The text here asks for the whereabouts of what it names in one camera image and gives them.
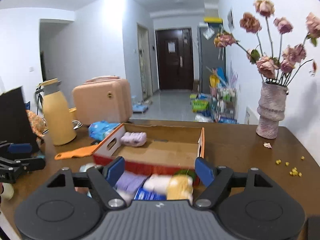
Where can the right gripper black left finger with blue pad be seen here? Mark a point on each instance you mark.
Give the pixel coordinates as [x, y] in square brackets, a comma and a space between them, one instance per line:
[103, 179]

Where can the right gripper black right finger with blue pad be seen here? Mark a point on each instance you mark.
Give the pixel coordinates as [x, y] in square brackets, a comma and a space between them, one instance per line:
[217, 182]

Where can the yellow white plush toy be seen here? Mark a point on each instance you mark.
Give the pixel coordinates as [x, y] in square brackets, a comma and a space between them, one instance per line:
[180, 187]

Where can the white soft roll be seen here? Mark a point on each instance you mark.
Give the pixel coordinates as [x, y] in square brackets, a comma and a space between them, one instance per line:
[157, 183]

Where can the lilac cloth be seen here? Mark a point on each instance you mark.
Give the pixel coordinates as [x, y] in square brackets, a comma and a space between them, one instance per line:
[130, 182]

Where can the black paper shopping bag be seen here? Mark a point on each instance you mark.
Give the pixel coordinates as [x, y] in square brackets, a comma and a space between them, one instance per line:
[14, 122]

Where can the orange box flap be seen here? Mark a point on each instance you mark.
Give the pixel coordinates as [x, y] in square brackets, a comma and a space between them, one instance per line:
[77, 153]

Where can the blue packet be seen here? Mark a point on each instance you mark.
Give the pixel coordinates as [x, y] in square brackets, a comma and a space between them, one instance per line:
[143, 194]

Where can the blue plastic tissue pack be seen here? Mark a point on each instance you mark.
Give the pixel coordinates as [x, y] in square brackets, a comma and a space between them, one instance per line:
[101, 129]

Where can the orange red cardboard box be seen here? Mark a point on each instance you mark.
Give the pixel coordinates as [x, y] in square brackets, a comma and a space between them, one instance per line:
[168, 150]

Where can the fallen rose petal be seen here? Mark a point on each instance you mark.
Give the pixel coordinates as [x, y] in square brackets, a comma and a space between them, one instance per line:
[267, 145]

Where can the yellow thermos jug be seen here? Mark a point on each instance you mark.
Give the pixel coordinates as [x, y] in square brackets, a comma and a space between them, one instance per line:
[56, 113]

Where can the green yellow bag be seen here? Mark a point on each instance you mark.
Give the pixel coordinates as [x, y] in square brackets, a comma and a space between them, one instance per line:
[199, 105]

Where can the blue pet feeder stand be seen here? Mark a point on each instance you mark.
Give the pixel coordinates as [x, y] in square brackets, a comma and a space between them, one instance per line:
[139, 108]

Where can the yellow crumbs on table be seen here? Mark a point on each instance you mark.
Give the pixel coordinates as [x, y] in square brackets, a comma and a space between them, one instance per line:
[292, 166]

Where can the pink ribbed suitcase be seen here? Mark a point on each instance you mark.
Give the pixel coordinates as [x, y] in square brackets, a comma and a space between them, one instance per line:
[104, 98]

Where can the pink textured vase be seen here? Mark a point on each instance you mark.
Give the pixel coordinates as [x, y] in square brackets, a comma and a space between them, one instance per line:
[271, 108]

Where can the grey refrigerator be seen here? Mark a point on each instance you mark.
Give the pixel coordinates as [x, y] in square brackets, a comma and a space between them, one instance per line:
[210, 57]

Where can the dark brown entrance door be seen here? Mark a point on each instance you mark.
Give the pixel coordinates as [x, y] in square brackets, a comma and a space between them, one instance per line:
[175, 59]

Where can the metal wire storage rack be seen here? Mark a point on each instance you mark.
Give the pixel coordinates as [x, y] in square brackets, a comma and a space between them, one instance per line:
[223, 104]

